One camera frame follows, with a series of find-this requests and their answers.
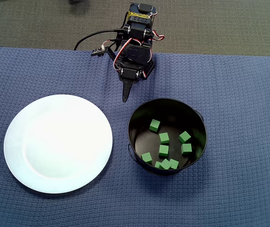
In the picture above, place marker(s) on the small wrist camera board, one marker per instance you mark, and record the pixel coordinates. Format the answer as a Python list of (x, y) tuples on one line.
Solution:
[(98, 50)]

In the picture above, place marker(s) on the blue waffle cloth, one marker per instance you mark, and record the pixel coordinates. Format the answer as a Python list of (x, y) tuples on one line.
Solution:
[(231, 142)]

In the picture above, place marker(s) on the white round plate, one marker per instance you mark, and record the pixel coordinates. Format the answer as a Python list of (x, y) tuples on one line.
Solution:
[(54, 146)]

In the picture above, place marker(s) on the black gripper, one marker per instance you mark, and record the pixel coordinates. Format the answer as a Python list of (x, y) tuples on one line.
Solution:
[(129, 74)]

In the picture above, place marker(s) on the black honeycomb robot base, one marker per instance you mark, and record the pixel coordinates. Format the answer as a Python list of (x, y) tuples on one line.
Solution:
[(149, 67)]

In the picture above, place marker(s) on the black metal bucket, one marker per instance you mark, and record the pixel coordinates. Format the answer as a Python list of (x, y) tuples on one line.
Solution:
[(196, 123)]

